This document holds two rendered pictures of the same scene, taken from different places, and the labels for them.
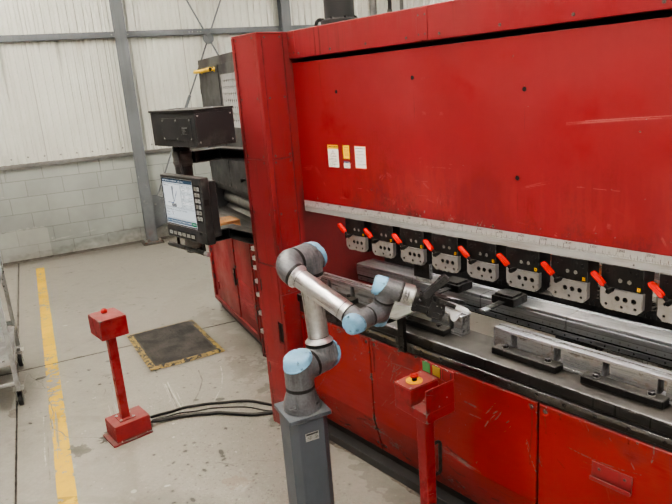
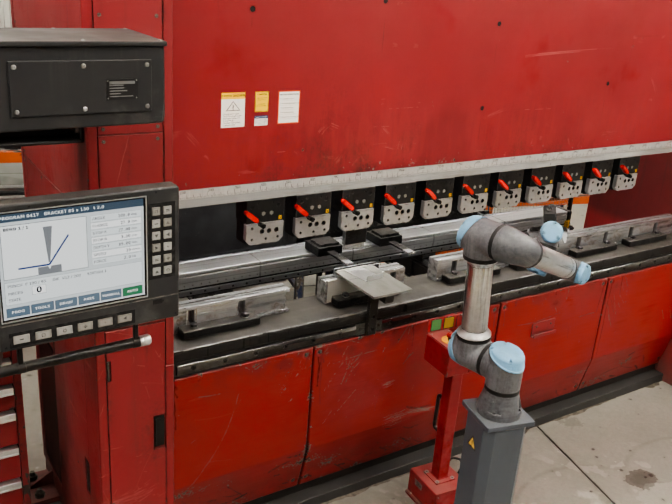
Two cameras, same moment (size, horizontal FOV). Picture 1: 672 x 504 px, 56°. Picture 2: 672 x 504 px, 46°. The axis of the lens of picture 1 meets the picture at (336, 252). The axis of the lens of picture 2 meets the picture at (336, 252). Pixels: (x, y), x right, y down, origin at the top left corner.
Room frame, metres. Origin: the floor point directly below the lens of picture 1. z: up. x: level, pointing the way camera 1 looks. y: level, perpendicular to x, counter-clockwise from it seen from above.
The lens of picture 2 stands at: (2.69, 2.51, 2.17)
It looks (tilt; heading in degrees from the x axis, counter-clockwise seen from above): 21 degrees down; 274
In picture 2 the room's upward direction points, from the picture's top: 4 degrees clockwise
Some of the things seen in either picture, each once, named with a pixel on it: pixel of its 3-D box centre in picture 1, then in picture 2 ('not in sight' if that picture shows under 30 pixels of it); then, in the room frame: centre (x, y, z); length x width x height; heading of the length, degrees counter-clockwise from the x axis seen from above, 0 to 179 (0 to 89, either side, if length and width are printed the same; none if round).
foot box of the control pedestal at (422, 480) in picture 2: not in sight; (441, 491); (2.38, -0.30, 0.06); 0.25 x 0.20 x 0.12; 124
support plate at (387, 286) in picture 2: (402, 306); (373, 281); (2.75, -0.29, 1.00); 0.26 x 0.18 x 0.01; 129
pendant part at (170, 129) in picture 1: (198, 184); (51, 210); (3.53, 0.74, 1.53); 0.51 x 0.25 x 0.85; 41
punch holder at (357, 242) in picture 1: (361, 233); (259, 218); (3.17, -0.14, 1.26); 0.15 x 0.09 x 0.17; 39
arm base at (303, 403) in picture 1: (301, 395); (500, 397); (2.28, 0.18, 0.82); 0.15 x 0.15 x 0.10
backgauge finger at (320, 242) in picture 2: (446, 287); (333, 251); (2.93, -0.53, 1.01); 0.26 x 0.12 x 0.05; 129
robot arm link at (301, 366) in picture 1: (299, 368); (503, 365); (2.29, 0.18, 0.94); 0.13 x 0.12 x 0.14; 138
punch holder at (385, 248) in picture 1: (388, 238); (307, 211); (3.02, -0.26, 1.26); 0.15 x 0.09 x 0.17; 39
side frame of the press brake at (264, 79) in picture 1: (323, 232); (92, 250); (3.71, 0.07, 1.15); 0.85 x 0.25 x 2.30; 129
